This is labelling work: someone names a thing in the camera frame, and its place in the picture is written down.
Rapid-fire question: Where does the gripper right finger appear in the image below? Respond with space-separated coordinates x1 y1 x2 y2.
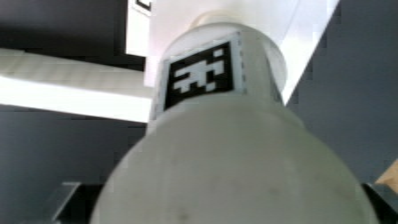
362 183 398 224

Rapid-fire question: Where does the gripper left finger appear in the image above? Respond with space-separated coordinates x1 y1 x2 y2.
39 182 103 224

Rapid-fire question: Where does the white lamp bulb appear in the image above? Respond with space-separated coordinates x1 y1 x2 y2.
88 13 378 224

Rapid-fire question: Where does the white U-shaped fence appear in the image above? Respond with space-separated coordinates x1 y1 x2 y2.
0 0 339 123

